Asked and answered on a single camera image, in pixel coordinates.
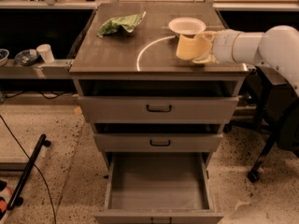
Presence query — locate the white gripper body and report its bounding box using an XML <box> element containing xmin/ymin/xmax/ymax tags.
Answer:
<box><xmin>212</xmin><ymin>29</ymin><xmax>241</xmax><ymax>63</ymax></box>

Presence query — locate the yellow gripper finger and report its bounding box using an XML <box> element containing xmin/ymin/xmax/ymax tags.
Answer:
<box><xmin>192</xmin><ymin>54</ymin><xmax>217</xmax><ymax>63</ymax></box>
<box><xmin>195</xmin><ymin>31</ymin><xmax>218</xmax><ymax>42</ymax></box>

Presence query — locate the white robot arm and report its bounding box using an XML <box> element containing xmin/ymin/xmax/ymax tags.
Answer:
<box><xmin>192</xmin><ymin>25</ymin><xmax>299</xmax><ymax>96</ymax></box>

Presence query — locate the grey drawer cabinet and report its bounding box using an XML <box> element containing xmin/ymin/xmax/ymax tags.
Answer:
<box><xmin>68</xmin><ymin>1</ymin><xmax>250</xmax><ymax>224</ymax></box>

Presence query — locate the top grey drawer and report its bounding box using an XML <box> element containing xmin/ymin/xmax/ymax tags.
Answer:
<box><xmin>78</xmin><ymin>80</ymin><xmax>238</xmax><ymax>124</ymax></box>

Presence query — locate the grey drawer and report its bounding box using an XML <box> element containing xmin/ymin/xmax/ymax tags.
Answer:
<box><xmin>78</xmin><ymin>80</ymin><xmax>238</xmax><ymax>124</ymax></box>
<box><xmin>94</xmin><ymin>123</ymin><xmax>222</xmax><ymax>152</ymax></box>
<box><xmin>95</xmin><ymin>153</ymin><xmax>222</xmax><ymax>224</ymax></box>

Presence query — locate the middle grey drawer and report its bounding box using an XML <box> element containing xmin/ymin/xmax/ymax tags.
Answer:
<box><xmin>94</xmin><ymin>123</ymin><xmax>222</xmax><ymax>152</ymax></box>

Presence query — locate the bottom grey drawer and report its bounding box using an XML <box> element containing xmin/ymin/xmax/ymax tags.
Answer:
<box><xmin>95</xmin><ymin>153</ymin><xmax>222</xmax><ymax>224</ymax></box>

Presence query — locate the white bowl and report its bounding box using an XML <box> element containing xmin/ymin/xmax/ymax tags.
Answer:
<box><xmin>168</xmin><ymin>17</ymin><xmax>206</xmax><ymax>35</ymax></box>

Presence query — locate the black office chair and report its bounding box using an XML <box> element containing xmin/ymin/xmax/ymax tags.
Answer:
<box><xmin>231</xmin><ymin>67</ymin><xmax>299</xmax><ymax>183</ymax></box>

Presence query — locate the green crumpled bag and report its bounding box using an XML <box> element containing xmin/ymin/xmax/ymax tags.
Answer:
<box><xmin>97</xmin><ymin>11</ymin><xmax>147</xmax><ymax>37</ymax></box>

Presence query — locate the grey side shelf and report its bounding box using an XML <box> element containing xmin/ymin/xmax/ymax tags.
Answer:
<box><xmin>0</xmin><ymin>59</ymin><xmax>73</xmax><ymax>79</ymax></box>

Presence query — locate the white paper cup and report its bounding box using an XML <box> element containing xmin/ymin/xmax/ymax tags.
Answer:
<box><xmin>36</xmin><ymin>44</ymin><xmax>54</xmax><ymax>63</ymax></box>

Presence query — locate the blue patterned bowl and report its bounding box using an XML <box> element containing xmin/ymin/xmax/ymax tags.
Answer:
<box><xmin>15</xmin><ymin>49</ymin><xmax>40</xmax><ymax>66</ymax></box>

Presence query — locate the blue bowl at edge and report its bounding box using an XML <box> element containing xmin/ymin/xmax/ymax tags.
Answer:
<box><xmin>0</xmin><ymin>49</ymin><xmax>9</xmax><ymax>66</ymax></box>

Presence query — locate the black bar stand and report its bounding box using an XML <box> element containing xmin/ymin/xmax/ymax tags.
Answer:
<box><xmin>2</xmin><ymin>134</ymin><xmax>50</xmax><ymax>210</ymax></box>

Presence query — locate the black floor cable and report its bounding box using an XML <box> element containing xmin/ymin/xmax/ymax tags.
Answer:
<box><xmin>0</xmin><ymin>114</ymin><xmax>58</xmax><ymax>224</ymax></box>

